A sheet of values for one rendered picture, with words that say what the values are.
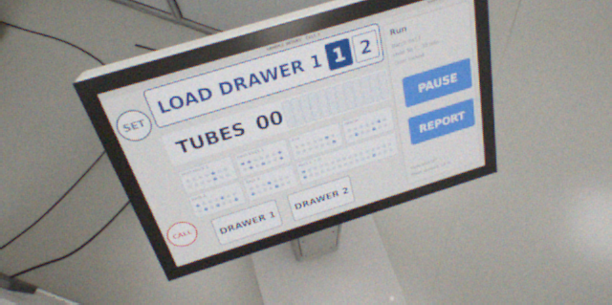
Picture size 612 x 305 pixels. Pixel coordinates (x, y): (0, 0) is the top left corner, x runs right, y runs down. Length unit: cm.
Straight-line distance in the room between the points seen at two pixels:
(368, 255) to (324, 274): 17
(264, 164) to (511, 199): 134
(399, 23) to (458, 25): 8
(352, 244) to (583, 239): 81
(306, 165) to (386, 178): 12
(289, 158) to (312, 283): 103
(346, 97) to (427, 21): 14
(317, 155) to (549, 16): 182
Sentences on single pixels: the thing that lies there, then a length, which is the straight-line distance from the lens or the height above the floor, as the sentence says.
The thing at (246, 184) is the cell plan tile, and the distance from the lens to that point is 61.
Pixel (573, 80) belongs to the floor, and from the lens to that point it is 216.
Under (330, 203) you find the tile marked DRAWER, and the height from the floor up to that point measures 99.
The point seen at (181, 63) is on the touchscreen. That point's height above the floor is 119.
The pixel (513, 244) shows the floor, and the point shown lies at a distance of 179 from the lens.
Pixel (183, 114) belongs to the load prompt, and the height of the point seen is 114.
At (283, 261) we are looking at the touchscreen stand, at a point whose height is 4.
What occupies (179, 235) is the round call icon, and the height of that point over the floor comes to 102.
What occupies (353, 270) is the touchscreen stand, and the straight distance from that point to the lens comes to 160.
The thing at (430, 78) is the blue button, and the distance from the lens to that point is 63.
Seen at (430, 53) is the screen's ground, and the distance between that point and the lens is 62.
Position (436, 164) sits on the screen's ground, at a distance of 69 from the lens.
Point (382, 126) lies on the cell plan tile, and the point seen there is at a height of 107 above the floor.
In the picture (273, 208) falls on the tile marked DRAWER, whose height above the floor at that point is 101.
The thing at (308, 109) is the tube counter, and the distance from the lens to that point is 58.
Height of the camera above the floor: 162
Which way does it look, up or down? 64 degrees down
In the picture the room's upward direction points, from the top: 6 degrees counter-clockwise
